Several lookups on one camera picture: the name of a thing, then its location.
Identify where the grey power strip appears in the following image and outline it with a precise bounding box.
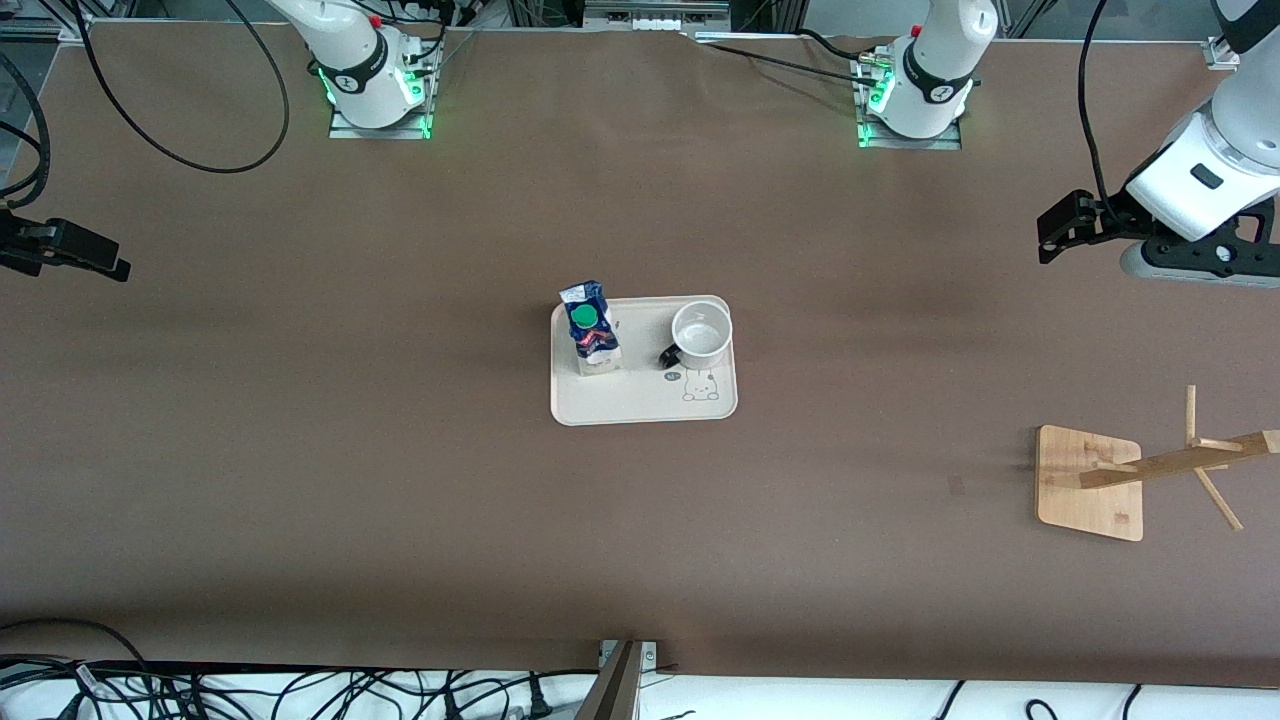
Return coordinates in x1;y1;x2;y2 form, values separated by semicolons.
585;0;731;31

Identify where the beige rabbit print tray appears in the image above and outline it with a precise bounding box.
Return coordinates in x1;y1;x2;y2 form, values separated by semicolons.
550;295;739;428

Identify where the short black table cable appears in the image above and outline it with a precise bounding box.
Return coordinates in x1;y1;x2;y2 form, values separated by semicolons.
798;28;866;63

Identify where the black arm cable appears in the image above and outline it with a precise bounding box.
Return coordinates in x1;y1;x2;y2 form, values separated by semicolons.
1078;0;1113;201
75;0;291;174

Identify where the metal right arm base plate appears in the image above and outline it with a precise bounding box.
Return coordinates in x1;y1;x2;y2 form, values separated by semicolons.
330;40;433;139

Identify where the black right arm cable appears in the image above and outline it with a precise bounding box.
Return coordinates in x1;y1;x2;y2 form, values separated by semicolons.
75;0;291;174

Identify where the black looped cable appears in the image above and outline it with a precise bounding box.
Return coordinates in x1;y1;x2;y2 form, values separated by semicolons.
0;50;51;206

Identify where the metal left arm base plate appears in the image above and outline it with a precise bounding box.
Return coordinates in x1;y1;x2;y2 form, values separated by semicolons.
858;60;963;151

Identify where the grey metal post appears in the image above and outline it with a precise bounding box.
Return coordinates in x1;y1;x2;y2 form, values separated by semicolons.
575;640;646;720

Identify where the long black table cable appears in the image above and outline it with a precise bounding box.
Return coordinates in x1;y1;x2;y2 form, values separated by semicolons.
690;28;881;89

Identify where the blue milk carton green cap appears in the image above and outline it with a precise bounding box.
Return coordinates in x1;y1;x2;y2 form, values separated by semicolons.
558;280;623;377

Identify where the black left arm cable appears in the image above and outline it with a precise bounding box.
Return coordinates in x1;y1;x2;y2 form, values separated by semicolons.
1078;0;1113;201

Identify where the black arched cable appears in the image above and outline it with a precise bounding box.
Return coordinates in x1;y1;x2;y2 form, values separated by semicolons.
0;618;151;701

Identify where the wooden cup hanging rack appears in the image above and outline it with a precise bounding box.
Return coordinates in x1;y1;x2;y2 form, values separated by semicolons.
1035;385;1280;543

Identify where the aluminium frame profile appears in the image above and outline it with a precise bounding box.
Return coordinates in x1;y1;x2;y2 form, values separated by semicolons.
0;15;91;43

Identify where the small metal bracket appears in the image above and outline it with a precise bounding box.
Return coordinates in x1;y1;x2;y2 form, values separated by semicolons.
600;640;658;673

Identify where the white smiley cup black handle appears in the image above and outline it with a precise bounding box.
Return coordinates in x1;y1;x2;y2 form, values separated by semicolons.
658;300;733;371

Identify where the tangle of black cables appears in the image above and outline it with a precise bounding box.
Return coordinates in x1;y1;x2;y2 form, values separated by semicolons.
0;655;601;720

